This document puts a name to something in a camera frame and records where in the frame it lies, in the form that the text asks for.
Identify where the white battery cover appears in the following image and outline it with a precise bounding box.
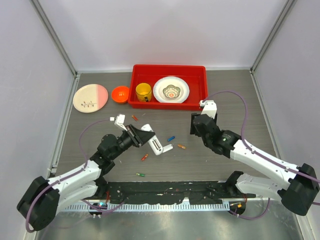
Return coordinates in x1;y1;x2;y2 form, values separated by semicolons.
163;144;174;153

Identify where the aluminium front rail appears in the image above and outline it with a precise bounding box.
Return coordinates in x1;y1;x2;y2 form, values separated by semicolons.
42;202;230;213

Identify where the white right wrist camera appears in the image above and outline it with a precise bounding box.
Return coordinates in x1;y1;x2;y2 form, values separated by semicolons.
199;100;217;119

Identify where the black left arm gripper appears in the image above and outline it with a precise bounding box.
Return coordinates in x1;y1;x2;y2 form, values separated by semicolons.
110;124;155;160

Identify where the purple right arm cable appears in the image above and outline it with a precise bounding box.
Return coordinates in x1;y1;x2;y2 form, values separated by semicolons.
202;90;320;185

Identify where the orange plastic bowl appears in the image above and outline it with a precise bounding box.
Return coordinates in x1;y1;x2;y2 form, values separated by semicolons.
111;86;130;104

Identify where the red plastic bin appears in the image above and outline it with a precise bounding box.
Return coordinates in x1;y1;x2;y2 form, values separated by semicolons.
128;64;208;111

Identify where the yellow mug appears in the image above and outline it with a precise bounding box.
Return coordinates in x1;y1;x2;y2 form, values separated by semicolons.
135;83;152;102

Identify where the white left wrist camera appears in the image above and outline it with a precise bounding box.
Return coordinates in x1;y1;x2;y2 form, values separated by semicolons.
109;114;127;131

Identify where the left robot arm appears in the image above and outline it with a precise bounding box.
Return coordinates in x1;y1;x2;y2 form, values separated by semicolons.
16;124;156;233

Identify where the patterned small bowl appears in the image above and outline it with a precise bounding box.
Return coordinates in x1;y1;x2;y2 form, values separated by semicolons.
162;84;181;99

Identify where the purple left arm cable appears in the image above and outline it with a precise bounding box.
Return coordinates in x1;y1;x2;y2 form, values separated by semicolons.
25;118;112;233

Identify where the white plate in bin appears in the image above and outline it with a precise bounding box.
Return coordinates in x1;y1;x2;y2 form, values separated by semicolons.
152;76;190;104

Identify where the red orange battery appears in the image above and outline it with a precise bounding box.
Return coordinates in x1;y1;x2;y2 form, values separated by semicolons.
141;154;149;161

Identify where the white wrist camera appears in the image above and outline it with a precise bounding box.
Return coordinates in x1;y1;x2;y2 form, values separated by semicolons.
199;100;217;119
109;114;127;131

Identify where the pink and white plate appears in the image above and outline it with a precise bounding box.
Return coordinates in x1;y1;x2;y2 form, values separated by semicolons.
72;84;109;113

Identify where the white remote control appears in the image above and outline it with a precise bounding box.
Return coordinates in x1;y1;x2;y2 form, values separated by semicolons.
141;123;164;156

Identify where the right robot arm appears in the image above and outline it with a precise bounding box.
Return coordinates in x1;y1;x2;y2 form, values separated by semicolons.
190;113;320;216

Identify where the orange AAA battery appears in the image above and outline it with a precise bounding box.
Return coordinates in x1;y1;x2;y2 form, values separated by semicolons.
177;144;186;150

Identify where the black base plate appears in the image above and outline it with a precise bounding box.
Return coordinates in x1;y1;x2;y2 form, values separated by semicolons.
77;180;256;206

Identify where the green battery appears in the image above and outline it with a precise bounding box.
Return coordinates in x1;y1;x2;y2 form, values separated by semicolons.
136;172;146;177

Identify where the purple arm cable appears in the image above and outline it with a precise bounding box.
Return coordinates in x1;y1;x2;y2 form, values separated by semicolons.
25;118;112;233
202;90;320;185

